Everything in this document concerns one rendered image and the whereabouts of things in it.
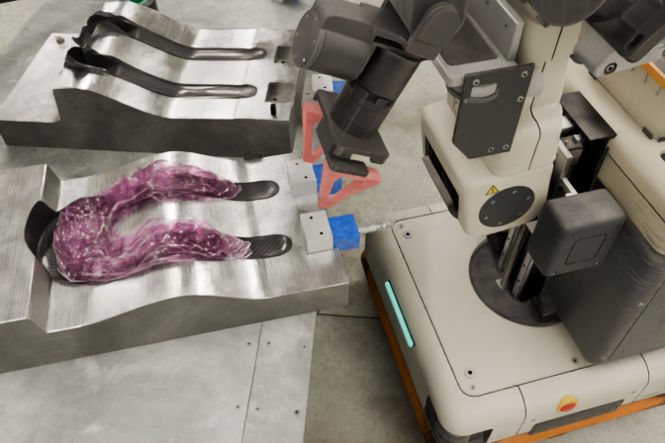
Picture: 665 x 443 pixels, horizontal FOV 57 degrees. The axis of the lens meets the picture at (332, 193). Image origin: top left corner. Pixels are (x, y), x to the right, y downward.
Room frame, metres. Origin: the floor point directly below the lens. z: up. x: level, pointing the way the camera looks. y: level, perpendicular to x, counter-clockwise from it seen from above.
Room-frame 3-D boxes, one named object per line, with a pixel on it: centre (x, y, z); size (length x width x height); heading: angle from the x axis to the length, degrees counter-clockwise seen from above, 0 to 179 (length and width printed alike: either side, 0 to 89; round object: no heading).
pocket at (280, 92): (0.81, 0.09, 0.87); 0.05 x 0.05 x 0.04; 86
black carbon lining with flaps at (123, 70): (0.88, 0.29, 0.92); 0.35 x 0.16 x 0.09; 86
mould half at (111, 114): (0.89, 0.31, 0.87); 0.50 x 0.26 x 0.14; 86
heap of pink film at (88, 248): (0.53, 0.25, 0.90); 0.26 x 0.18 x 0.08; 103
